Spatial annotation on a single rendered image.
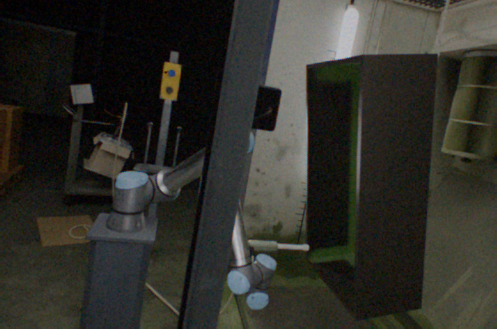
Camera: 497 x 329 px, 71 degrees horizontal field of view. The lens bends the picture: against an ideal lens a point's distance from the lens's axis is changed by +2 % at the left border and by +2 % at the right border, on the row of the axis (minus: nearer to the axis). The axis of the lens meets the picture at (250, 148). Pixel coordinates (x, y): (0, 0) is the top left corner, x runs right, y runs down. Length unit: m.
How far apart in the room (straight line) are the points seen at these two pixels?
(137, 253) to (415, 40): 2.44
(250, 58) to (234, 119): 0.09
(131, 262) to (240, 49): 1.47
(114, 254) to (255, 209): 1.17
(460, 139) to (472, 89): 0.35
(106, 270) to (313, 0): 2.13
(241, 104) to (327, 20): 2.23
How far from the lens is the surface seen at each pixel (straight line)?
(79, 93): 4.11
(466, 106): 2.82
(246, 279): 1.39
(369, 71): 1.53
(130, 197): 1.79
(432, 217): 3.12
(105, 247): 1.83
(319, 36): 2.66
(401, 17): 2.99
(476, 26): 2.87
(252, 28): 0.51
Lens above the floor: 1.36
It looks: 7 degrees down
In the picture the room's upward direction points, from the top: 10 degrees clockwise
